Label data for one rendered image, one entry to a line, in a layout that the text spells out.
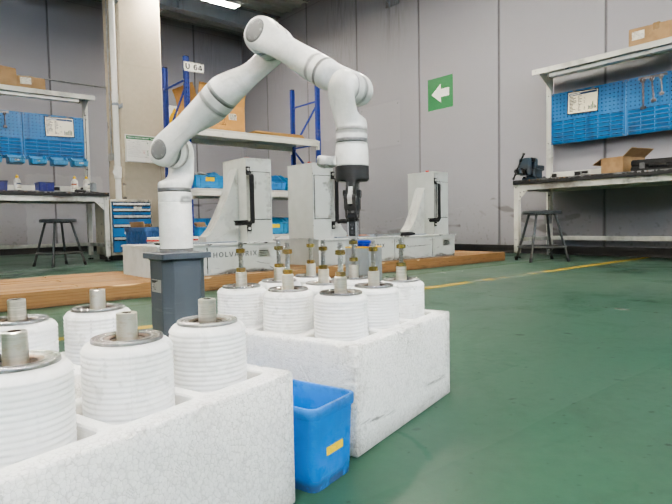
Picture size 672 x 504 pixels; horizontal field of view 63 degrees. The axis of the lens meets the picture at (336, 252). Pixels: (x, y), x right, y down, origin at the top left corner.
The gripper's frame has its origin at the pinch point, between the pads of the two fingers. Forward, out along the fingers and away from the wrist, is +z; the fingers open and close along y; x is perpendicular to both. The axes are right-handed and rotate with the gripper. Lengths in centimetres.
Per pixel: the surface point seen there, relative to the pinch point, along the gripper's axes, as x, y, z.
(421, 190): -24, 357, -28
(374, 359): -6.5, -31.6, 21.1
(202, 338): 12, -59, 12
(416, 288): -13.8, -8.8, 12.0
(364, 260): -1.4, 14.5, 7.8
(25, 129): 408, 442, -111
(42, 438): 20, -78, 17
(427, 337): -15.8, -12.3, 21.4
